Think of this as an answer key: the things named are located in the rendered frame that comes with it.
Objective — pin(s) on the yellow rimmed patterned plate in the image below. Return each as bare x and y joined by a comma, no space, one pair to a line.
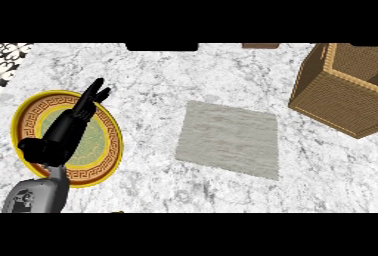
93,146

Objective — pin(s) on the brown wicker basket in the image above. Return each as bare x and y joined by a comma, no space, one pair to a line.
340,96

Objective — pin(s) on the black appliance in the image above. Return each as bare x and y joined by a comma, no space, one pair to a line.
161,47

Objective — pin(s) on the black and white patterned object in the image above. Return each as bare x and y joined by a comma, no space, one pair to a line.
10,60

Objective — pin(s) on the brown wooden block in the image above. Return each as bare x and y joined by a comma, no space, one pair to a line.
260,45

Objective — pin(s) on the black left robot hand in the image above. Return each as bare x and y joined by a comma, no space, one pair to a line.
62,133

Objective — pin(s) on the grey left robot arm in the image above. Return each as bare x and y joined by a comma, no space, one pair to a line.
37,195

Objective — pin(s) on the grey rectangular placemat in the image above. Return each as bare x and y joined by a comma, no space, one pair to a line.
229,140

